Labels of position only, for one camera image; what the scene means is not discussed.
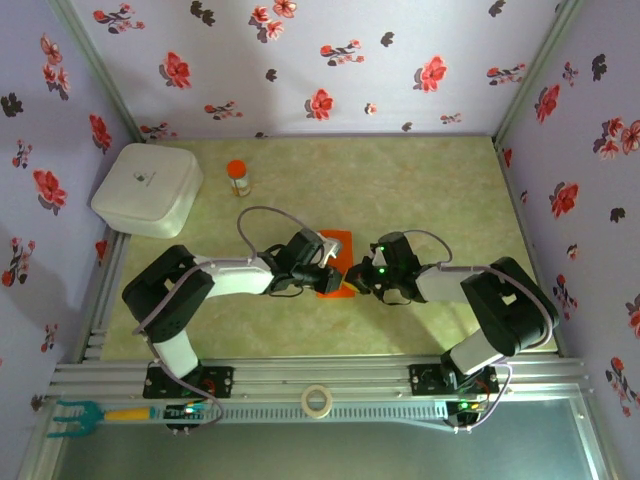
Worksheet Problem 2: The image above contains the orange square paper sheet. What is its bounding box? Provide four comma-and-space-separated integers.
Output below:
315, 228, 357, 300

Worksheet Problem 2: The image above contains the white square lidded container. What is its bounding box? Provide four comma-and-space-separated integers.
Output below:
90, 142, 205, 240

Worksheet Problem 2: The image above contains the orange-capped pill bottle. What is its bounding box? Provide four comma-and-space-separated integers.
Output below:
226, 159, 252, 198

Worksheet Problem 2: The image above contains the beige tape roll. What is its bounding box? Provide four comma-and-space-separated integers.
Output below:
300, 384, 334, 420

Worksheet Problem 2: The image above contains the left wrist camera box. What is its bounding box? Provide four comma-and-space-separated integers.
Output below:
319, 237, 347, 269

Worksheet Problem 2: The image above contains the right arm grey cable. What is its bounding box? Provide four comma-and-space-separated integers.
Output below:
402, 228, 560, 434

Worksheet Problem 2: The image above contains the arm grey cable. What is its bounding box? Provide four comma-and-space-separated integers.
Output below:
132, 206, 321, 429
402, 228, 560, 434

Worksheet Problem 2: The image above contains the left arm grey cable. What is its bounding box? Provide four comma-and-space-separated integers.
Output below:
132, 206, 321, 429

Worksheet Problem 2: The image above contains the aluminium front rail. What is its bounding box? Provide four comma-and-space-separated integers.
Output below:
49, 355, 596, 404

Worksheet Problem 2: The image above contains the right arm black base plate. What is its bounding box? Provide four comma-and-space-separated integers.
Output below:
408, 363, 500, 396

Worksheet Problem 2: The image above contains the grey slotted cable duct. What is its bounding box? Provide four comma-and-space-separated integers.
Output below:
219, 403, 449, 425

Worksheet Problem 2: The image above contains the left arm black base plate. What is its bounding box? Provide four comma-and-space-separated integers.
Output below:
143, 366, 235, 400

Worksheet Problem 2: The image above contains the aluminium corner post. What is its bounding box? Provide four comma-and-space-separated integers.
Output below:
47, 0, 146, 144
492, 0, 587, 147

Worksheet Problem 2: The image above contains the teal rake with yellow handle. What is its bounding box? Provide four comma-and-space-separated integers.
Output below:
47, 399, 154, 440

